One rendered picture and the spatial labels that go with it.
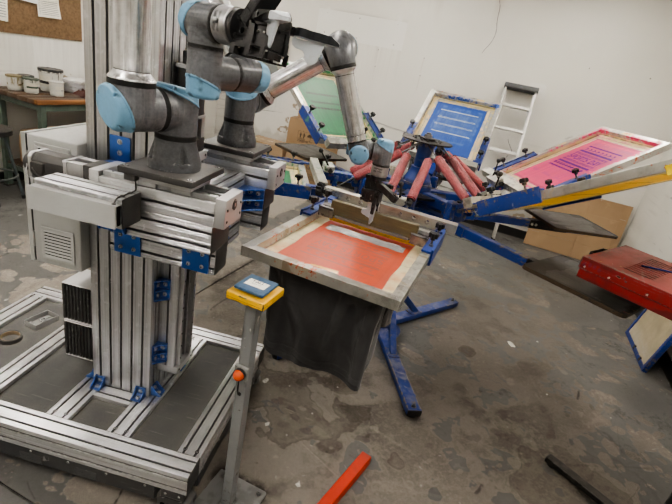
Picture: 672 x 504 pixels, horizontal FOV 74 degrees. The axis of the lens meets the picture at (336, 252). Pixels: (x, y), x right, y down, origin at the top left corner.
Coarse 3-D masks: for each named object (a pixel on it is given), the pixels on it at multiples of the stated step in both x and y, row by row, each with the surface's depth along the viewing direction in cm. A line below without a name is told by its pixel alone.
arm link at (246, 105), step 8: (232, 96) 167; (240, 96) 167; (248, 96) 168; (256, 96) 172; (232, 104) 168; (240, 104) 168; (248, 104) 169; (256, 104) 174; (224, 112) 172; (232, 112) 169; (240, 112) 169; (248, 112) 170; (240, 120) 170; (248, 120) 172
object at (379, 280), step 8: (384, 240) 197; (392, 240) 199; (384, 248) 189; (408, 248) 194; (392, 256) 182; (400, 256) 184; (336, 264) 165; (384, 264) 173; (392, 264) 175; (400, 264) 176; (344, 272) 160; (352, 272) 161; (384, 272) 166; (392, 272) 168; (360, 280) 156; (368, 280) 158; (376, 280) 159; (384, 280) 160
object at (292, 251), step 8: (328, 224) 203; (336, 224) 205; (344, 224) 207; (312, 232) 190; (320, 232) 192; (336, 232) 195; (360, 232) 201; (368, 232) 203; (304, 240) 180; (312, 240) 182; (360, 240) 192; (288, 248) 170; (296, 248) 171; (288, 256) 163; (296, 256) 165; (304, 256) 166; (312, 256) 167; (320, 264) 162; (328, 264) 164
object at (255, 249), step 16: (288, 224) 183; (304, 224) 195; (256, 240) 162; (272, 240) 170; (256, 256) 155; (272, 256) 153; (304, 272) 150; (320, 272) 148; (416, 272) 163; (336, 288) 147; (352, 288) 145; (368, 288) 144; (400, 288) 149; (384, 304) 142; (400, 304) 142
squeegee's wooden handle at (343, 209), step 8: (336, 200) 203; (336, 208) 203; (344, 208) 202; (352, 208) 200; (360, 208) 199; (344, 216) 203; (352, 216) 201; (360, 216) 200; (376, 216) 197; (384, 216) 196; (392, 216) 196; (368, 224) 200; (376, 224) 198; (384, 224) 197; (392, 224) 195; (400, 224) 194; (408, 224) 193; (416, 224) 192; (392, 232) 196; (400, 232) 195; (408, 232) 194; (416, 232) 192
